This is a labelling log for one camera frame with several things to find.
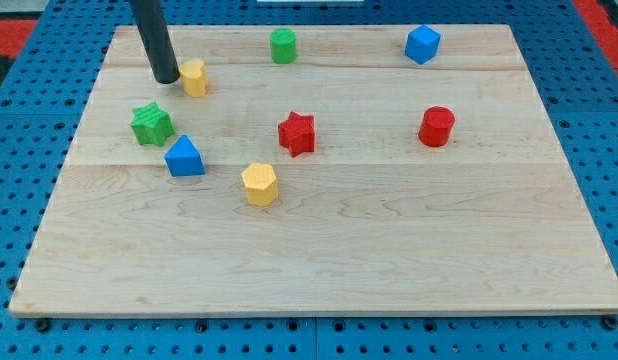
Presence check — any green cylinder block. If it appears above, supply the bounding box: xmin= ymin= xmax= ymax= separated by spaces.
xmin=269 ymin=27 xmax=297 ymax=64

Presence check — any red cylinder block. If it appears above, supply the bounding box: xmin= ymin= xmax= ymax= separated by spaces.
xmin=418 ymin=106 xmax=455 ymax=147

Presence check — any yellow heart block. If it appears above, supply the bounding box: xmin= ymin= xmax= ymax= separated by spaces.
xmin=179 ymin=59 xmax=209 ymax=98

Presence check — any yellow hexagon block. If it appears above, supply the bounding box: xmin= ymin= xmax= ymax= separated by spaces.
xmin=241 ymin=163 xmax=278 ymax=207

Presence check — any red star block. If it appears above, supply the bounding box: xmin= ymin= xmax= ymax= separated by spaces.
xmin=278 ymin=111 xmax=316 ymax=157

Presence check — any blue cube block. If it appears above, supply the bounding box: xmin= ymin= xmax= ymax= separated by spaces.
xmin=404 ymin=25 xmax=441 ymax=64

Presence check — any green star block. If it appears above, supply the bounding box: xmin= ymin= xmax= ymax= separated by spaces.
xmin=131 ymin=102 xmax=175 ymax=147

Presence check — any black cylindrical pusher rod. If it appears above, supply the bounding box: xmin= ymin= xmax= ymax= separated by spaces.
xmin=129 ymin=0 xmax=180 ymax=84

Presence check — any light wooden board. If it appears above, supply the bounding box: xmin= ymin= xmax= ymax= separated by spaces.
xmin=9 ymin=25 xmax=618 ymax=319

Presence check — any blue triangle block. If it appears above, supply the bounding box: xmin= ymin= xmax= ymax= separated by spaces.
xmin=164 ymin=135 xmax=206 ymax=177

